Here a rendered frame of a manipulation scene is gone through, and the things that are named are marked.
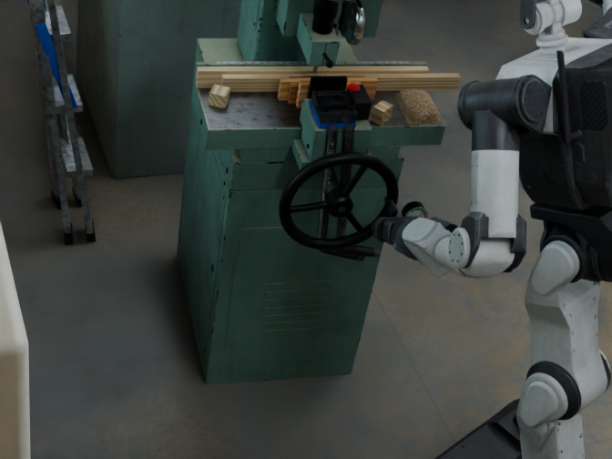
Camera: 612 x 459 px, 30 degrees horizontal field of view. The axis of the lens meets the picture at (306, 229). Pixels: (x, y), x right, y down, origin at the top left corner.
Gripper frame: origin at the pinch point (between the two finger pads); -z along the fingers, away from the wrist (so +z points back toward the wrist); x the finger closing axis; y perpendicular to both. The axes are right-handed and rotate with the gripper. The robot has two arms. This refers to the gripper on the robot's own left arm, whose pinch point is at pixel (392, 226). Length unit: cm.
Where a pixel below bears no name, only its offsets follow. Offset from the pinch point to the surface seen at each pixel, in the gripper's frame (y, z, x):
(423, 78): 33.4, -28.3, 16.0
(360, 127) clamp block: 22.2, -6.3, -7.3
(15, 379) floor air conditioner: 16, 158, -89
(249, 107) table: 24.9, -24.5, -30.0
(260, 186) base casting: 5.4, -25.4, -26.1
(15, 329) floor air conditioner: 20, 158, -89
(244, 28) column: 43, -59, -24
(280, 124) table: 21.5, -18.1, -23.6
